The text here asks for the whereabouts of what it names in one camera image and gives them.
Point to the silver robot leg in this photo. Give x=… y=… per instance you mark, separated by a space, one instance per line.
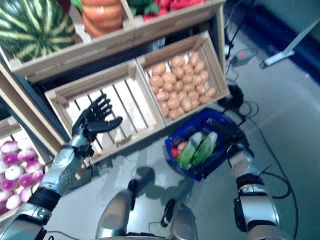
x=183 y=222
x=115 y=215

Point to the blue plastic shopping basket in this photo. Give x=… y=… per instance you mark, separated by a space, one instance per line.
x=200 y=175

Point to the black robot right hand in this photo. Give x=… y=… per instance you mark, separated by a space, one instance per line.
x=232 y=133

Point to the silver robot left leg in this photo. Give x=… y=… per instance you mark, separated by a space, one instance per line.
x=115 y=215

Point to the red tomato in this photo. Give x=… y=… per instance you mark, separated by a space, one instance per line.
x=175 y=151

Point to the brown potato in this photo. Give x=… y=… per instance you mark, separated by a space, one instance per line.
x=175 y=113
x=195 y=103
x=186 y=104
x=187 y=78
x=211 y=92
x=188 y=88
x=182 y=145
x=204 y=99
x=203 y=76
x=201 y=89
x=164 y=106
x=178 y=72
x=173 y=95
x=162 y=96
x=193 y=58
x=177 y=61
x=182 y=95
x=199 y=67
x=192 y=96
x=173 y=103
x=181 y=110

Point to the grey power strip red switch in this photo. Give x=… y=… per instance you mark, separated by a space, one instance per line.
x=241 y=56

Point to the pink dragon fruits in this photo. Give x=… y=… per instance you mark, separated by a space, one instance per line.
x=26 y=155

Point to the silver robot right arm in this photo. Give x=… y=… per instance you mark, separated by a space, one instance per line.
x=257 y=207

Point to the dark green broccoli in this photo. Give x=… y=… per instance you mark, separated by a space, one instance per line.
x=143 y=7

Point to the white desk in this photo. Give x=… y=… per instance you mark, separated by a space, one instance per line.
x=287 y=50

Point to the wooden display shelf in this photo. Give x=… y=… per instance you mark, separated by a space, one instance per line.
x=221 y=37

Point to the wide wooden crate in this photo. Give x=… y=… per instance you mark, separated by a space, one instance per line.
x=75 y=53

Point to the purple white turnip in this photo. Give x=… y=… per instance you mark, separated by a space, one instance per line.
x=38 y=175
x=33 y=165
x=10 y=146
x=10 y=159

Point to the orange pumpkin green stem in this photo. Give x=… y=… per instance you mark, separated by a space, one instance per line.
x=102 y=17

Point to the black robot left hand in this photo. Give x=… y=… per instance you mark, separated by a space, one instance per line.
x=95 y=117

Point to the silver robot right leg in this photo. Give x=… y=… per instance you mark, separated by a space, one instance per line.
x=183 y=222

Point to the green striped pumpkin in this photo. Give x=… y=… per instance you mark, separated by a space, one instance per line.
x=32 y=27

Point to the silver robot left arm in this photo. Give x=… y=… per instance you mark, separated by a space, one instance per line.
x=62 y=167

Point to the wooden slatted crate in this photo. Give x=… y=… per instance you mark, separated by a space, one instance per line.
x=11 y=126
x=95 y=82
x=175 y=46
x=175 y=17

